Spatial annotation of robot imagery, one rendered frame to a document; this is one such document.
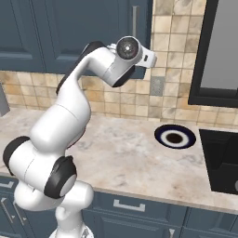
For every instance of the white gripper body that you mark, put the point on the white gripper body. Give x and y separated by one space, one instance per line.
152 59

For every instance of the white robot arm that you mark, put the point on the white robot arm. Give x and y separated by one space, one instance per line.
59 124

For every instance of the black sink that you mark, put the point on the black sink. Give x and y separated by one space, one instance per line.
221 161

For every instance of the dark blue base cabinet door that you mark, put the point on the dark blue base cabinet door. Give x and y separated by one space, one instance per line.
3 223
130 227
37 224

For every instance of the black framed window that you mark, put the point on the black framed window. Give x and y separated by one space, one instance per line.
217 46

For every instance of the blue and white round plate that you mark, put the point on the blue and white round plate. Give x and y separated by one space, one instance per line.
175 136

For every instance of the dark blue drawer front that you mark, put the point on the dark blue drawer front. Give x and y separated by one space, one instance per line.
6 181
158 207
214 220

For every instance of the grey appliance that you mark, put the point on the grey appliance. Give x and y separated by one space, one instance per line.
3 102

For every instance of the grey wall socket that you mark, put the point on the grey wall socket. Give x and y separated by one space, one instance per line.
157 86

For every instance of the dark blue wall cabinet door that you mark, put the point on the dark blue wall cabinet door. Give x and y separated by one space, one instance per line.
18 34
71 28

